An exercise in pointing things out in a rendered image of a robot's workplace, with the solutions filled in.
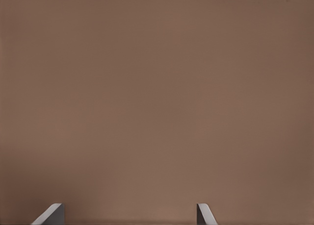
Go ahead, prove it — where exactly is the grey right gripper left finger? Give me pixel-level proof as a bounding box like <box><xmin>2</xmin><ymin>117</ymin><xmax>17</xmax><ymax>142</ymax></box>
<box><xmin>31</xmin><ymin>203</ymin><xmax>65</xmax><ymax>224</ymax></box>

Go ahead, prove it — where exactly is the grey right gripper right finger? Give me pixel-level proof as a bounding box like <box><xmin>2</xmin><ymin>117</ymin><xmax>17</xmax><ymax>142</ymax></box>
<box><xmin>196</xmin><ymin>202</ymin><xmax>217</xmax><ymax>224</ymax></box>

